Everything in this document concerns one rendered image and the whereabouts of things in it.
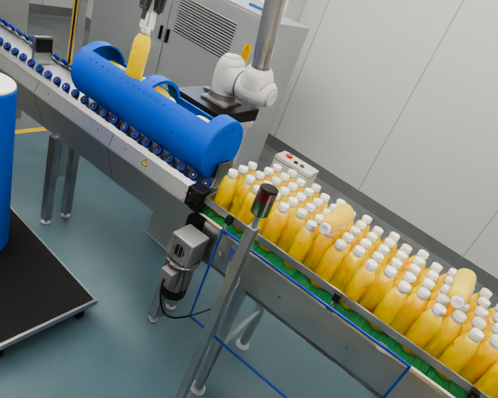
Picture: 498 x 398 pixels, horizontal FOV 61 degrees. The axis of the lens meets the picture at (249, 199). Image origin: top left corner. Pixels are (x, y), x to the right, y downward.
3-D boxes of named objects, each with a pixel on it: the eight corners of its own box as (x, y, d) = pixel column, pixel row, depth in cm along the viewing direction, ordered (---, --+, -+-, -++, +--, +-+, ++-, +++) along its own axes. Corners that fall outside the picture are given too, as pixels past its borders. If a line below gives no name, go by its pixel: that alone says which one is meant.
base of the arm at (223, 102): (213, 89, 260) (215, 80, 257) (241, 105, 252) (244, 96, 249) (194, 93, 245) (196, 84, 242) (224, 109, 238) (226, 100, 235)
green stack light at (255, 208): (256, 204, 145) (262, 193, 142) (271, 215, 142) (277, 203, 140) (246, 210, 140) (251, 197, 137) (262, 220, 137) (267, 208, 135)
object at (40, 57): (47, 62, 246) (50, 35, 238) (51, 65, 245) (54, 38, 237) (31, 62, 238) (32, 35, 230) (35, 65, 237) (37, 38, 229)
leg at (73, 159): (66, 212, 286) (77, 129, 255) (71, 217, 284) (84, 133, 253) (58, 215, 281) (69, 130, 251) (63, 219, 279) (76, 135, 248)
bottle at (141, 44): (132, 71, 185) (144, 29, 177) (145, 78, 184) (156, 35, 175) (122, 72, 179) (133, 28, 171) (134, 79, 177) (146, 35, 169)
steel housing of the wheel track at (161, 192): (-14, 58, 296) (-12, 7, 279) (222, 230, 220) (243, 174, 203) (-59, 58, 273) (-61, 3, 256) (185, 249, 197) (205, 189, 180)
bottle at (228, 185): (219, 218, 177) (232, 181, 168) (207, 208, 180) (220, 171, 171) (230, 214, 182) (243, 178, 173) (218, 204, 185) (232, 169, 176)
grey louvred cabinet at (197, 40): (120, 81, 512) (145, -51, 441) (252, 174, 424) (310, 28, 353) (80, 82, 471) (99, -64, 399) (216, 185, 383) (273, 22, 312)
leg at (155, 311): (152, 313, 240) (180, 227, 209) (160, 319, 238) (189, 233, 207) (145, 318, 236) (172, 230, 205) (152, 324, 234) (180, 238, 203)
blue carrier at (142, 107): (115, 88, 237) (118, 37, 220) (235, 166, 206) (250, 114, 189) (69, 99, 217) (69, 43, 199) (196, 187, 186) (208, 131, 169)
